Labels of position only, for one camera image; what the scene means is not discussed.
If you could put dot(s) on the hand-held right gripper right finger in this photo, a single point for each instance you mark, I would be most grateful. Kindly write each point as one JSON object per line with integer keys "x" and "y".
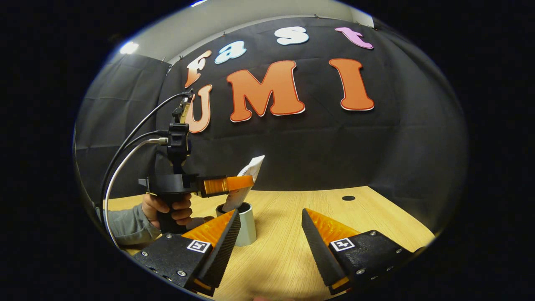
{"x": 319, "y": 255}

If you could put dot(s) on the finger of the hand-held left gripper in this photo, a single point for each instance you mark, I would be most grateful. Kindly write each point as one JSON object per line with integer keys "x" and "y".
{"x": 234, "y": 184}

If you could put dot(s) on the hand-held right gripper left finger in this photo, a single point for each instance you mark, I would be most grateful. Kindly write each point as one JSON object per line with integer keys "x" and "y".
{"x": 223, "y": 251}

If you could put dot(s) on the white toothpaste tube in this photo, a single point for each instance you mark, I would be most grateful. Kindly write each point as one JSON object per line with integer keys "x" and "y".
{"x": 253, "y": 167}

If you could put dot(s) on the wooden desktop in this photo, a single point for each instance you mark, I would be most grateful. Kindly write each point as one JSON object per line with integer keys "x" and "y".
{"x": 284, "y": 259}

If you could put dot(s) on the ceiling light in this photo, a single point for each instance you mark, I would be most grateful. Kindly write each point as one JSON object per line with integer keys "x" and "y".
{"x": 129, "y": 47}
{"x": 199, "y": 3}

